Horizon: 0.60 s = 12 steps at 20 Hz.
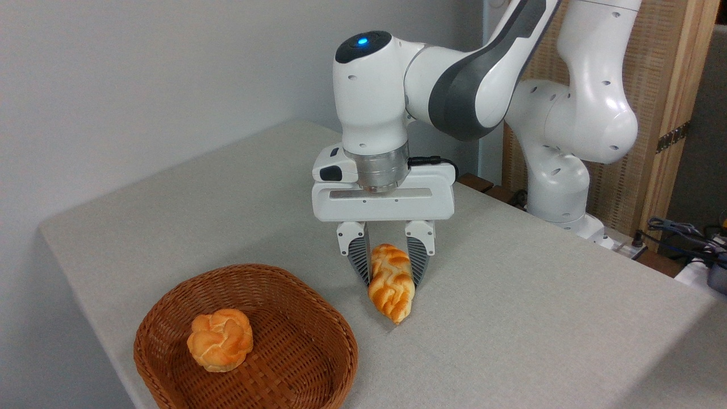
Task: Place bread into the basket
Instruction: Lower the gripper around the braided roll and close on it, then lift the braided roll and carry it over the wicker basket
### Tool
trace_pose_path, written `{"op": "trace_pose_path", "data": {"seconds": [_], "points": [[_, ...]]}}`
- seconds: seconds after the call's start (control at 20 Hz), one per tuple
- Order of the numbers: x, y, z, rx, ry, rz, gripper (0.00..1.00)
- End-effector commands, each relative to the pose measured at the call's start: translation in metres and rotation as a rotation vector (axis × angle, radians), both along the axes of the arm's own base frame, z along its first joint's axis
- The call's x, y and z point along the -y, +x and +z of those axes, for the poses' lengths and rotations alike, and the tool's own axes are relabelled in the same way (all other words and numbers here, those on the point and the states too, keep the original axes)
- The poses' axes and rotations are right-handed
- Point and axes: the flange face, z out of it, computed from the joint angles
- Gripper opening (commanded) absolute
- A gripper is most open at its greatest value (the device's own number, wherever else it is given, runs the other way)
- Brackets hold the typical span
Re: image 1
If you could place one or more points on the brown wicker basket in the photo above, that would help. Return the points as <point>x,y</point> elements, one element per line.
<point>295,352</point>

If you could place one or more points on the black base connector plug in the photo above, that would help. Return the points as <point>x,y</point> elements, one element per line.
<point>638,238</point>

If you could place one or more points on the long braided bread loaf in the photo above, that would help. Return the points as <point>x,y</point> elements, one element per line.
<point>391,284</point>

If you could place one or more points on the white box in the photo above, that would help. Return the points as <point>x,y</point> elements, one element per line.
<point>690,275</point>

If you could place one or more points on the black metal screen hinge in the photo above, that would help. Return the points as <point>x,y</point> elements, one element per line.
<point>673,137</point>

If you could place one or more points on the round knotted bread roll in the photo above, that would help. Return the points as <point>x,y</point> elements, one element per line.
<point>220,339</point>

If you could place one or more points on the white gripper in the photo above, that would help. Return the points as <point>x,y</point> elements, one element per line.
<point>386,207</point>

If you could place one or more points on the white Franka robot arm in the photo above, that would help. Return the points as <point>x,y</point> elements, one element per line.
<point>369,96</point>

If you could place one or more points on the grey tablecloth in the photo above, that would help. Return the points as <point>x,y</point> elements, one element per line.
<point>511,318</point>

